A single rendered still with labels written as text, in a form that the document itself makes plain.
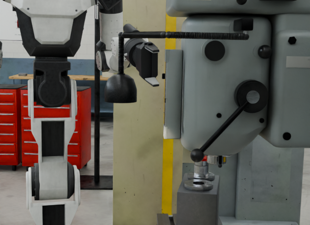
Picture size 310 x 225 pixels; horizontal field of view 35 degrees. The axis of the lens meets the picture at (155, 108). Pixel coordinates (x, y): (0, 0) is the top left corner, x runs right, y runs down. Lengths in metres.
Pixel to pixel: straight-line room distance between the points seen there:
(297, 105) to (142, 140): 1.92
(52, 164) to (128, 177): 1.18
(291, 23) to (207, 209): 0.65
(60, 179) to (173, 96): 0.84
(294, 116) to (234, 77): 0.15
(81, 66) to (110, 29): 8.33
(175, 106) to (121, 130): 1.79
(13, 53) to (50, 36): 8.70
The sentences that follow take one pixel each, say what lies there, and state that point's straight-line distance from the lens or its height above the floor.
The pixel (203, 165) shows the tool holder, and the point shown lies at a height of 1.18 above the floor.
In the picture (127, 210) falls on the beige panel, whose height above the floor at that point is 0.54.
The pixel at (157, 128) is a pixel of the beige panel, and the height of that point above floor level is 1.06.
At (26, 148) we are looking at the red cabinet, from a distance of 5.96.
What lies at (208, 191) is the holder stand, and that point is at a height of 1.12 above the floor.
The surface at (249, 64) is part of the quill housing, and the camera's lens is 1.08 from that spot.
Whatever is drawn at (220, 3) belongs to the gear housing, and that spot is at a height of 1.65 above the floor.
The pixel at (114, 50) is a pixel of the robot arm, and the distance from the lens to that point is 1.67.
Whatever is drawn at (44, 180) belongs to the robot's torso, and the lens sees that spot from 1.86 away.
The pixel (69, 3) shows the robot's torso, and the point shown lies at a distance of 1.76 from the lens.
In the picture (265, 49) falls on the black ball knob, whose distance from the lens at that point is 1.05.
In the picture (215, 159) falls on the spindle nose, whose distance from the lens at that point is 1.17.
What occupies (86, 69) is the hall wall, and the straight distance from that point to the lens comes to 10.20.
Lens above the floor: 1.56
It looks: 8 degrees down
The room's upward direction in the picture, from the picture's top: 1 degrees clockwise
